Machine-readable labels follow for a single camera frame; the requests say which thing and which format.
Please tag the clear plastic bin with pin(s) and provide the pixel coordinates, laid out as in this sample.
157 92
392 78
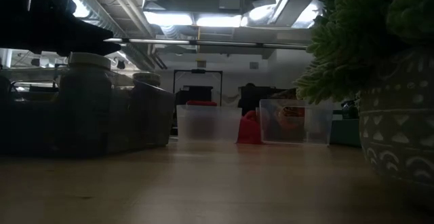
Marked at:
318 125
210 125

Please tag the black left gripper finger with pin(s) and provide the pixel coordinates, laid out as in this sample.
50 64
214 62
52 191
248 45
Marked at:
95 47
91 30

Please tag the black background stand frame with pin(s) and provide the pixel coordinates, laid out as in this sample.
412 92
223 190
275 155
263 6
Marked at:
198 93

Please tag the teal plastic bin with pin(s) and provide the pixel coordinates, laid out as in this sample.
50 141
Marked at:
344 132

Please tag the grey ceiling box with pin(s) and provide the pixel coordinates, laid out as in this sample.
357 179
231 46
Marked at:
230 0

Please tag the smoky dark plastic bin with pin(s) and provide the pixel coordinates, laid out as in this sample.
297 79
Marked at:
149 115

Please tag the long horizontal ceiling pipe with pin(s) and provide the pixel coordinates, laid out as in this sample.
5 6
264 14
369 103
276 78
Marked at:
203 43

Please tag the silver ventilation duct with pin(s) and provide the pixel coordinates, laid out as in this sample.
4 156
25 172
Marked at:
101 10

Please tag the red cloth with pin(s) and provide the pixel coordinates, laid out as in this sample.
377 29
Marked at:
249 129

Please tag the ceiling light panel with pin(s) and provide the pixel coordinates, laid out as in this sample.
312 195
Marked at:
193 19

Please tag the shiny orange-brown spice packet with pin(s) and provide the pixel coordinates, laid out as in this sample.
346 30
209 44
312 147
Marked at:
291 118

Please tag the potted artificial green plant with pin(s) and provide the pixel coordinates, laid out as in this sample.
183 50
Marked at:
390 122

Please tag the black office chair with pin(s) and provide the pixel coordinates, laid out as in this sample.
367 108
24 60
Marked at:
254 96

